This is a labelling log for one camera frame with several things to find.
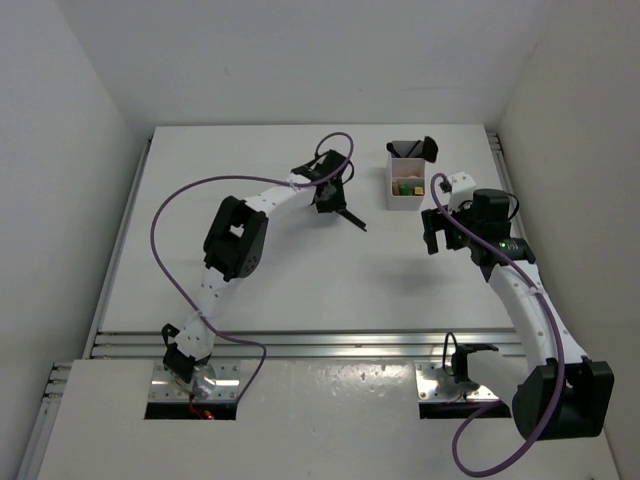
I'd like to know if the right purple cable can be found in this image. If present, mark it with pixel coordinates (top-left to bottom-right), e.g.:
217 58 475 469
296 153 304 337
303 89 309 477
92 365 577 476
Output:
430 173 566 477

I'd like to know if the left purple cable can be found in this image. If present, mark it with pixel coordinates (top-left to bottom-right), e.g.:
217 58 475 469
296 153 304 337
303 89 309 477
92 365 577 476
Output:
149 131 357 406

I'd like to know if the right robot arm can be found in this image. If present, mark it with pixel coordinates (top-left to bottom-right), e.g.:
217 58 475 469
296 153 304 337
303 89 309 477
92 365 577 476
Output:
421 189 614 440

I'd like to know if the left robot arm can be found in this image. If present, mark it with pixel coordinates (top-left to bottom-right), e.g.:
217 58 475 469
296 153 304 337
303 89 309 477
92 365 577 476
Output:
150 150 366 384

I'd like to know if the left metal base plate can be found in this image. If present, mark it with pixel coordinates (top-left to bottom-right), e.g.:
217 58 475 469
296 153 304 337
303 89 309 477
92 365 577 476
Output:
148 360 240 403

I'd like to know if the white three-compartment organizer box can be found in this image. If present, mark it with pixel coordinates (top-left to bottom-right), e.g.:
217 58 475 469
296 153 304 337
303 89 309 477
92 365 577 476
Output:
385 139 426 212

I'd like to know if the aluminium rail front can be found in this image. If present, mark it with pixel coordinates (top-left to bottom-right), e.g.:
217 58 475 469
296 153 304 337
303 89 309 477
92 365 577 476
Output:
92 329 526 359

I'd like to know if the long round black brush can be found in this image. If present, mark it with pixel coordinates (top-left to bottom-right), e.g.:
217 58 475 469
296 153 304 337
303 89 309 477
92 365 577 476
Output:
337 209 367 232

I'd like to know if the purple cable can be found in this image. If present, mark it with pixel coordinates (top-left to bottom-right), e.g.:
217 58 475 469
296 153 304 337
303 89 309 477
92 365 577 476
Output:
430 173 566 477
149 131 357 406

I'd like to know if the thin black liner brush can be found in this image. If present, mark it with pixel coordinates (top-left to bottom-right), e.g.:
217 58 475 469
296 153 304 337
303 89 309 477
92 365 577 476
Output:
404 140 421 158

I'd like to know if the small black brush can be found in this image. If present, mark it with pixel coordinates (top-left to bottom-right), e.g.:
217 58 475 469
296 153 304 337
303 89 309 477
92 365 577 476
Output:
386 142 401 158

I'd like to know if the black fan brush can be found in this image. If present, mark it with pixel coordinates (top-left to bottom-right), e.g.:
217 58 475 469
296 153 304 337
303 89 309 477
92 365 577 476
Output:
421 136 439 164

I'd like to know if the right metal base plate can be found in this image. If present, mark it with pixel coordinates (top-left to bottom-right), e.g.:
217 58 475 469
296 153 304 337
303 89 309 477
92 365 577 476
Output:
414 361 497 403

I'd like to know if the metal base plate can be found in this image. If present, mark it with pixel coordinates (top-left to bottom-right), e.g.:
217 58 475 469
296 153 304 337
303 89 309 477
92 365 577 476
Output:
414 361 497 403
148 360 240 403

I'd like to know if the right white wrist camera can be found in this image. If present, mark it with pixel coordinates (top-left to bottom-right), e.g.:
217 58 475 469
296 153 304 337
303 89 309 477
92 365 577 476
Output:
446 172 476 213

